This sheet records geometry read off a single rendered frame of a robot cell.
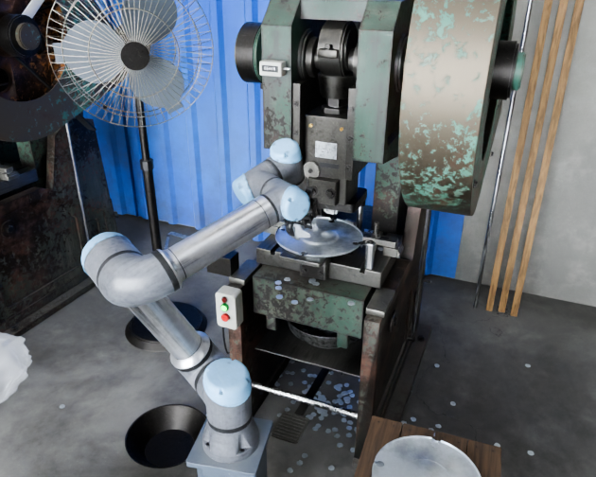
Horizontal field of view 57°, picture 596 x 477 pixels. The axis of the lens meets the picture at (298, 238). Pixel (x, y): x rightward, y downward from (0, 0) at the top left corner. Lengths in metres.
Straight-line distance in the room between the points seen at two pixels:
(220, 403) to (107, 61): 1.32
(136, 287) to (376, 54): 0.90
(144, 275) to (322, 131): 0.83
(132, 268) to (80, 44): 1.21
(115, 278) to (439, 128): 0.78
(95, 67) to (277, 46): 0.77
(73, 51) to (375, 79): 1.11
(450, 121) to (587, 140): 1.67
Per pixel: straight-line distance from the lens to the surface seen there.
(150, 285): 1.15
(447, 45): 1.29
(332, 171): 1.77
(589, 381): 2.73
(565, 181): 2.98
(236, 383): 1.40
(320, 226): 1.90
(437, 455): 1.69
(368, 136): 1.65
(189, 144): 3.46
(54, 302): 3.10
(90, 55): 2.21
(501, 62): 1.61
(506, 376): 2.62
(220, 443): 1.50
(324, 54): 1.68
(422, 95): 1.30
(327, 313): 1.82
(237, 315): 1.86
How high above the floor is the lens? 1.60
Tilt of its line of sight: 27 degrees down
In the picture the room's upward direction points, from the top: straight up
